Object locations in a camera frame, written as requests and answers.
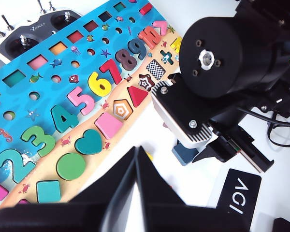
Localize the teal heart shape piece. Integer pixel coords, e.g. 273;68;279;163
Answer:
74;129;103;156

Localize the green number three piece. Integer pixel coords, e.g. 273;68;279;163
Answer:
20;125;56;158

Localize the black AGI label plate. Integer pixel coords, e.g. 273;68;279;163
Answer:
216;168;262;230

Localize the yellow number six piece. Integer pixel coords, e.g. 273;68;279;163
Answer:
87;72;112;98

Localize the dark purple number eight piece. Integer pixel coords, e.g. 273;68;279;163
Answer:
115;49;138;72

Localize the red triangle shape piece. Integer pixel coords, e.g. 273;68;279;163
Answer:
127;86;149;108

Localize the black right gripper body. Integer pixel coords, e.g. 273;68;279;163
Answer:
209;110;275;174

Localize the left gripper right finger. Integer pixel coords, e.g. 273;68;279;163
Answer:
136;146;251;232

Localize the pink symbol piece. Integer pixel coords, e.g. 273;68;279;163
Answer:
152;20;169;36

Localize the yellow symbol piece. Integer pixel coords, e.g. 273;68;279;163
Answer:
170;37;183;54

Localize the blue wooden number puzzle board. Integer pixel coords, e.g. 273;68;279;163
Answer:
0;0;184;211

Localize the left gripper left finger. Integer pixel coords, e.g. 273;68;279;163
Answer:
0;146;137;232

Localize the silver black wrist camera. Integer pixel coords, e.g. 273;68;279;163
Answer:
151;78;215;149

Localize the orange number ten piece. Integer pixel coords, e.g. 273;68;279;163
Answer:
138;26;161;50

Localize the teal square shape piece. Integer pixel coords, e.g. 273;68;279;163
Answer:
36;180;62;204

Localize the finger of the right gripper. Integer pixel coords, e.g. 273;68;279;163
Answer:
192;140;223;164

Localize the black radio remote controller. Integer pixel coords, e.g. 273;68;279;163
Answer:
0;0;84;60

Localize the small red bar piece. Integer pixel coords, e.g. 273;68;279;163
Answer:
139;2;153;15

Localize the pink number five piece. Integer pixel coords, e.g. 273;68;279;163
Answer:
67;86;96;116

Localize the teal number four piece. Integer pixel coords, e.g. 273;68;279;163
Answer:
50;104;80;134

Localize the navy rectangular block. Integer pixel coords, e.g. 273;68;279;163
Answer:
171;141;199;167

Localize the red number seven piece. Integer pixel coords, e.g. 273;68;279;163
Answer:
99;58;123;85

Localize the navy number nine piece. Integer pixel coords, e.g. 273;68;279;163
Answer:
127;38;147;61

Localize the pink trapezoid shape piece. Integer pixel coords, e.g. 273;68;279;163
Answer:
94;112;124;140

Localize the green circle shape piece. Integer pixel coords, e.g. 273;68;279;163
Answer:
56;152;87;181

